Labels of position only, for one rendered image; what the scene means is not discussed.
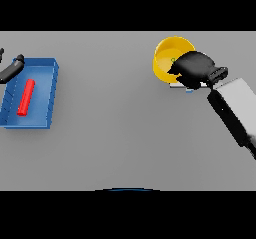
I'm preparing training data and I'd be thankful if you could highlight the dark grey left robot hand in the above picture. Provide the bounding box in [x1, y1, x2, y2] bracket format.
[0, 47, 26, 85]

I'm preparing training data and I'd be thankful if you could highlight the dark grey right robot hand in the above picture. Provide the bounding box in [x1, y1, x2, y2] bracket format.
[166, 50, 230, 91]

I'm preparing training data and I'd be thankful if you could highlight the yellow bowl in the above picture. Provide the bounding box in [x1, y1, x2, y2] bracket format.
[152, 36, 197, 84]

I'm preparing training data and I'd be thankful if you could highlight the pale square measuring scale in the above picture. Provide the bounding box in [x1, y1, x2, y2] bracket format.
[169, 81, 209, 94]

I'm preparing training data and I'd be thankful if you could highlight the red beaker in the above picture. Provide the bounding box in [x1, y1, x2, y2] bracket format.
[16, 78, 36, 117]

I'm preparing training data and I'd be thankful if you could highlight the blue tray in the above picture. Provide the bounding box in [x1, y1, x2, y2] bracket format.
[0, 57, 60, 130]

